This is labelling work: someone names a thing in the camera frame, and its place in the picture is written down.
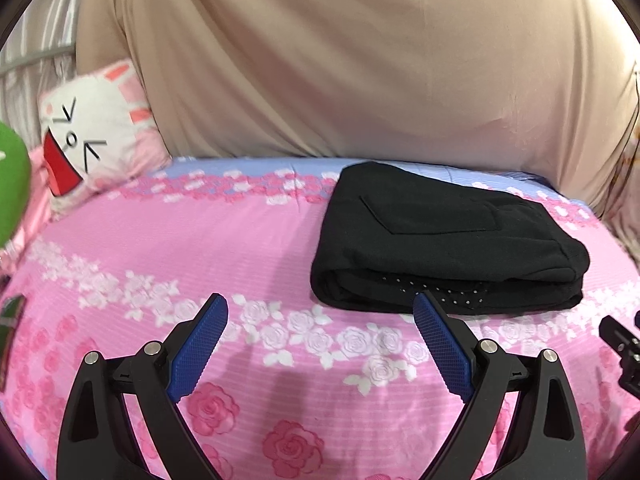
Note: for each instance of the green plush toy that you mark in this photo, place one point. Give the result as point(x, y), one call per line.
point(12, 185)

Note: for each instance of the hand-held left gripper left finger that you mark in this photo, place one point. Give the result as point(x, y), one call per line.
point(197, 345)

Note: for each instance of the metal bed rail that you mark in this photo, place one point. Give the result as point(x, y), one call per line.
point(35, 57)

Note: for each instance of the beige cloth cover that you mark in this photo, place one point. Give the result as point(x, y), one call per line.
point(360, 60)

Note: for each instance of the black pants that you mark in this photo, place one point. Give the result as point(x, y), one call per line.
point(430, 240)

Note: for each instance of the striped curtain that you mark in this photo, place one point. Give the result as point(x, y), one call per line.
point(45, 20)

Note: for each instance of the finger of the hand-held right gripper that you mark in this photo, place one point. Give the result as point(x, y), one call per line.
point(622, 345)

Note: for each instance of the cartoon face pillow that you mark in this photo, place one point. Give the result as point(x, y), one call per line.
point(95, 135)

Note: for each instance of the pink floral bed sheet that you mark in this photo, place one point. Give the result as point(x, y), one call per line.
point(210, 260)

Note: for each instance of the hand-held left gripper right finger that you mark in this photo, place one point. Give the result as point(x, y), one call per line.
point(442, 340)

